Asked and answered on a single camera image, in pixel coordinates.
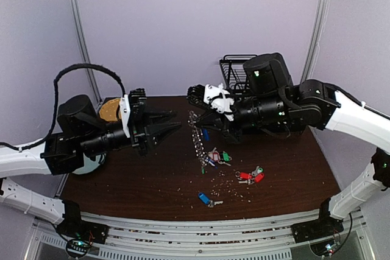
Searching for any aluminium frame post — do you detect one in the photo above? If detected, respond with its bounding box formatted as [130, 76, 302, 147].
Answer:
[300, 0, 330, 82]
[69, 0, 102, 104]

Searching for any metal disc with key rings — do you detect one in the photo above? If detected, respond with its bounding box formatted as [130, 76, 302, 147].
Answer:
[188, 110, 208, 168]

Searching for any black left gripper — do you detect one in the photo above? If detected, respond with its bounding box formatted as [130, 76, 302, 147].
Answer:
[79, 105, 182, 159]

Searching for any blue key tag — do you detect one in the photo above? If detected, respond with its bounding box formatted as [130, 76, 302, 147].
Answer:
[202, 128, 210, 141]
[206, 158, 217, 168]
[198, 192, 224, 208]

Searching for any black wire dish rack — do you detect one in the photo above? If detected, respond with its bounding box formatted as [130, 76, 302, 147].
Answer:
[219, 54, 257, 96]

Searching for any left aluminium frame post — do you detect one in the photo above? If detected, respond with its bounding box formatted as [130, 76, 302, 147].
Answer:
[69, 0, 102, 104]

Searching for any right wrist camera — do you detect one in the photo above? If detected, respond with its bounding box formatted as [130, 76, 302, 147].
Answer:
[186, 83, 235, 122]

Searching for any mixed colour key tag bunch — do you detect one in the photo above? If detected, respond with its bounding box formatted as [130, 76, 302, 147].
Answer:
[208, 147, 232, 166]

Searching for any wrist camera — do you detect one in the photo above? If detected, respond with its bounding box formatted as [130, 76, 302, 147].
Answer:
[186, 83, 235, 122]
[119, 88, 147, 138]

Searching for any aluminium front rail base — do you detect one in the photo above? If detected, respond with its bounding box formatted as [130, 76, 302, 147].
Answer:
[24, 205, 366, 260]

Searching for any light blue plate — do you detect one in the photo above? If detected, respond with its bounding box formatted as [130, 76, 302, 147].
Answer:
[73, 154, 106, 175]

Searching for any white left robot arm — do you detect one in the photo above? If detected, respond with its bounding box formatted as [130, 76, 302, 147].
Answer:
[1, 88, 181, 238]

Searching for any red key tag bunch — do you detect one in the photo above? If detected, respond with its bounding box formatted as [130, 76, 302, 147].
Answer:
[235, 166, 265, 185]

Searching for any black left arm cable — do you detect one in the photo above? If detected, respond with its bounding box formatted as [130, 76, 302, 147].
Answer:
[0, 63, 126, 151]

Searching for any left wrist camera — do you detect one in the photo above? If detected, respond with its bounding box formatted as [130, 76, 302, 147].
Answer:
[119, 88, 147, 138]

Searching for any right aluminium frame post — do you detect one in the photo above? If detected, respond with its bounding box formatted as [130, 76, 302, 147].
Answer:
[300, 0, 330, 82]

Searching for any yellow dotted plate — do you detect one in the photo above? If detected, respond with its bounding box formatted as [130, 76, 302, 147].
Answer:
[99, 98, 121, 122]

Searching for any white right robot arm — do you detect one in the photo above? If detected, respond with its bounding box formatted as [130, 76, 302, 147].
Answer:
[187, 53, 389, 237]

